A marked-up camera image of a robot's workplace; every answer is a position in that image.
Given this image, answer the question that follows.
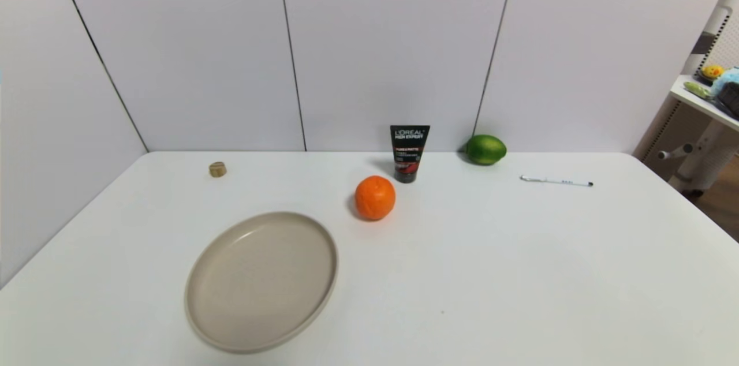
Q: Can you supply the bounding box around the white marker pen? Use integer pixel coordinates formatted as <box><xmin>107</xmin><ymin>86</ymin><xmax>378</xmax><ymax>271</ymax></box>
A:
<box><xmin>520</xmin><ymin>175</ymin><xmax>594</xmax><ymax>187</ymax></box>

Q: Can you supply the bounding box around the white side desk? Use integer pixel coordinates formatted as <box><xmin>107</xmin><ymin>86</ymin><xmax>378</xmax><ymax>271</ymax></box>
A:
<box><xmin>658</xmin><ymin>74</ymin><xmax>739</xmax><ymax>194</ymax></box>

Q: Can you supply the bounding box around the green lime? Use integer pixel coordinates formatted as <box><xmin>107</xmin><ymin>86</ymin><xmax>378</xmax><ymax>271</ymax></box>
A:
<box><xmin>465</xmin><ymin>134</ymin><xmax>507</xmax><ymax>166</ymax></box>

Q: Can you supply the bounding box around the black L'Oreal cosmetic tube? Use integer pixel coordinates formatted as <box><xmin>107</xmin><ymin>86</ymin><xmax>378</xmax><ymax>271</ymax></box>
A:
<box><xmin>390</xmin><ymin>125</ymin><xmax>431</xmax><ymax>184</ymax></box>

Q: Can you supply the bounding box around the light blue plush toy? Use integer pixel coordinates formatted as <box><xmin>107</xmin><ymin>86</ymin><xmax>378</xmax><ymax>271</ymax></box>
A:
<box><xmin>711</xmin><ymin>68</ymin><xmax>739</xmax><ymax>96</ymax></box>

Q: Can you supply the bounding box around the beige brown round plate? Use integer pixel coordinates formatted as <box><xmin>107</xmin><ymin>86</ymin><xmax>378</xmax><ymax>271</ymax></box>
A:
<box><xmin>184</xmin><ymin>211</ymin><xmax>339</xmax><ymax>354</ymax></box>

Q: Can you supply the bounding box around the orange fruit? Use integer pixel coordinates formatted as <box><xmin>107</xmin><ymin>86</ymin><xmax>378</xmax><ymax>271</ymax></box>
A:
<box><xmin>354</xmin><ymin>175</ymin><xmax>397</xmax><ymax>221</ymax></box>

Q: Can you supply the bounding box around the dark woven basket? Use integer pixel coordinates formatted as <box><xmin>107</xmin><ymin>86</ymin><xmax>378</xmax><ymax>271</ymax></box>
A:
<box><xmin>718</xmin><ymin>83</ymin><xmax>739</xmax><ymax>119</ymax></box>

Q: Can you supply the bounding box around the white pegboard panel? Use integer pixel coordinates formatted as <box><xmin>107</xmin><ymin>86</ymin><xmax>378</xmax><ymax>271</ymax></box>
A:
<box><xmin>686</xmin><ymin>0</ymin><xmax>739</xmax><ymax>76</ymax></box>

